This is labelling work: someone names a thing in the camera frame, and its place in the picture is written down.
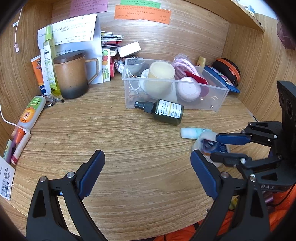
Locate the teal small bottle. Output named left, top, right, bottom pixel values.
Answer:
left=180, top=128, right=212, bottom=139

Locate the pink round jar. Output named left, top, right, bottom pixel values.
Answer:
left=176, top=77, right=201, bottom=102

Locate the pink rope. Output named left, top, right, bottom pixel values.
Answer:
left=171, top=53, right=200, bottom=80

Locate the white drawstring bag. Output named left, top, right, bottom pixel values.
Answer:
left=129, top=68, right=149, bottom=92

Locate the orange jacket sleeve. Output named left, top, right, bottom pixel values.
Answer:
left=152, top=185, right=296, bottom=241

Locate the blue patchwork pouch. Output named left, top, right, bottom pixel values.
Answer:
left=204, top=65, right=240, bottom=93

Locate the black orange zip case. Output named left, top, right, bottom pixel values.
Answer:
left=212, top=58, right=241, bottom=87

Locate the dark green spray bottle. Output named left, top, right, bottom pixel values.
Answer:
left=134, top=99, right=184, bottom=126

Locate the yellow tube bottle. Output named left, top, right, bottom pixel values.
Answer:
left=197, top=56, right=206, bottom=69

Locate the green orange tube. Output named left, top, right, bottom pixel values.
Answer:
left=18, top=95, right=46, bottom=130

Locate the clear plastic storage bin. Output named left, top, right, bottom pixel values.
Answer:
left=121, top=58, right=229, bottom=111

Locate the white cardboard box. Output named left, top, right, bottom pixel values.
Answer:
left=117, top=41, right=142, bottom=58

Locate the green lotion bottle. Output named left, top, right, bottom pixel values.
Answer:
left=43, top=25, right=61, bottom=96

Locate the brown ceramic mug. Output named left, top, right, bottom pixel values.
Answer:
left=54, top=50, right=99, bottom=99

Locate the fruit pattern box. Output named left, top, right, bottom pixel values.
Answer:
left=102, top=48, right=111, bottom=82

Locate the green sticky note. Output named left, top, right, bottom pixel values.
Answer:
left=120, top=0, right=161, bottom=9

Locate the orange sunscreen tube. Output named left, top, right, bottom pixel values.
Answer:
left=31, top=55, right=46, bottom=94

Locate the stack of books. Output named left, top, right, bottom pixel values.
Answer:
left=101, top=31, right=124, bottom=78

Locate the orange sticky note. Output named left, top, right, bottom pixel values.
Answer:
left=114, top=5, right=171, bottom=25

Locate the pink sticky note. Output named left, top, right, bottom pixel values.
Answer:
left=69, top=0, right=108, bottom=17

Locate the white charging cable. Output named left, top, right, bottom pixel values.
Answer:
left=0, top=6, right=31, bottom=133

